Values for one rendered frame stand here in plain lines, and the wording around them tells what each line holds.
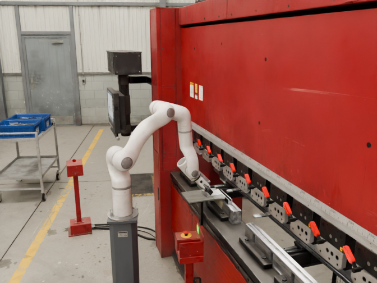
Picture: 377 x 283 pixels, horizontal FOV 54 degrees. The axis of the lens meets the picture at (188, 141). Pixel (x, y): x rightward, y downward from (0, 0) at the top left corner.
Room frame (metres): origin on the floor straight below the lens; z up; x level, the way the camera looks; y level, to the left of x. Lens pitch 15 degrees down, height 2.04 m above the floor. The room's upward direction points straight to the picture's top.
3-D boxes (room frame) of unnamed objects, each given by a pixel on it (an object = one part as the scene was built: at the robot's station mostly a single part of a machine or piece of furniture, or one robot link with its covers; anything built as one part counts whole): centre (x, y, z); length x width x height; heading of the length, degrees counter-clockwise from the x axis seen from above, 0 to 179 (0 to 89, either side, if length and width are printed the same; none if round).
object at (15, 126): (4.73, 2.23, 0.92); 0.50 x 0.36 x 0.18; 95
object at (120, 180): (2.13, 0.42, 1.30); 0.19 x 0.12 x 0.24; 32
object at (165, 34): (3.44, -0.10, 1.15); 0.85 x 0.25 x 2.30; 108
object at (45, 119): (5.15, 2.24, 0.92); 0.50 x 0.36 x 0.18; 95
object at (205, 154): (2.67, -0.17, 1.26); 0.15 x 0.09 x 0.17; 18
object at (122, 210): (2.11, 0.41, 1.09); 0.19 x 0.19 x 0.18
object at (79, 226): (3.72, 1.20, 0.41); 0.25 x 0.20 x 0.83; 108
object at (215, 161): (2.48, -0.23, 1.26); 0.15 x 0.09 x 0.17; 18
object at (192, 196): (2.41, -0.10, 1.00); 0.26 x 0.18 x 0.01; 108
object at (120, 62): (3.50, 0.60, 1.53); 0.51 x 0.25 x 0.85; 19
